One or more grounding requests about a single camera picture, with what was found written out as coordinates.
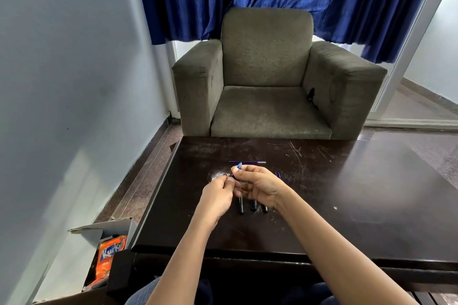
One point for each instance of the person's left hand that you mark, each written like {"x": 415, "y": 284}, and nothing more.
{"x": 214, "y": 201}

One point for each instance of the person's left forearm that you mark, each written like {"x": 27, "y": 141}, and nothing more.
{"x": 186, "y": 262}

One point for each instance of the person's left thumb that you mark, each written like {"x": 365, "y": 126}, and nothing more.
{"x": 229, "y": 182}

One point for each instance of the person's right forearm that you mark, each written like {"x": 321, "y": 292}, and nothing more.
{"x": 332, "y": 251}

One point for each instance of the grey-green fabric armchair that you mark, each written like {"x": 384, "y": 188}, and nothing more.
{"x": 266, "y": 101}

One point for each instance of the clear plastic wrapper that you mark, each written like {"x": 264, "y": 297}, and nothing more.
{"x": 219, "y": 175}

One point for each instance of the orange snack packet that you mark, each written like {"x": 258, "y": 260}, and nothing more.
{"x": 107, "y": 258}

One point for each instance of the white sliding door frame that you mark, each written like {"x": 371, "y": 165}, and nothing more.
{"x": 411, "y": 51}

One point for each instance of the black ballpoint pen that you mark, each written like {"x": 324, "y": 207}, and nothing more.
{"x": 253, "y": 205}
{"x": 241, "y": 206}

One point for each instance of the person's right hand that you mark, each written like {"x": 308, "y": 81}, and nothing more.
{"x": 264, "y": 186}

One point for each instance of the person's right fingers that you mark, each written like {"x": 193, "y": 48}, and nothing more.
{"x": 242, "y": 191}

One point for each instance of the open cardboard box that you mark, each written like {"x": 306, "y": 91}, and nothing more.
{"x": 77, "y": 254}

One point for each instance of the thin pen refill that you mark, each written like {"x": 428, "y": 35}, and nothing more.
{"x": 247, "y": 162}

